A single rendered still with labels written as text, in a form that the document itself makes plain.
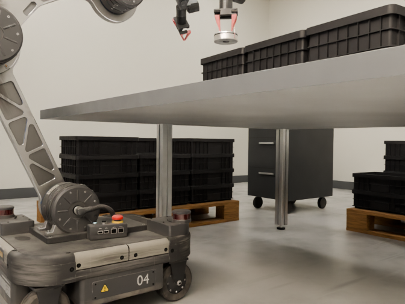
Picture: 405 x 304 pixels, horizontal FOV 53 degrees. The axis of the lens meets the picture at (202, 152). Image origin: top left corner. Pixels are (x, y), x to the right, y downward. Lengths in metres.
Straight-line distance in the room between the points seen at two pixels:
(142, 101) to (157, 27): 4.05
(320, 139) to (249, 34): 2.89
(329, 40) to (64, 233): 1.04
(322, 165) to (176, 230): 2.34
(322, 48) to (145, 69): 3.76
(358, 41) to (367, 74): 0.62
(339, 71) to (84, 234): 1.03
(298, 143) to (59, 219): 2.30
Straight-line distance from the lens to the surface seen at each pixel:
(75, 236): 1.42
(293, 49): 1.41
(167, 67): 5.10
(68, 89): 4.50
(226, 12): 1.83
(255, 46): 1.53
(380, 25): 1.22
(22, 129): 1.55
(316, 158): 3.53
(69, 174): 2.48
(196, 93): 0.91
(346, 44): 1.27
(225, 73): 1.68
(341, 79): 0.66
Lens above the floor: 0.57
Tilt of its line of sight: 1 degrees down
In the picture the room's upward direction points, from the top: 1 degrees clockwise
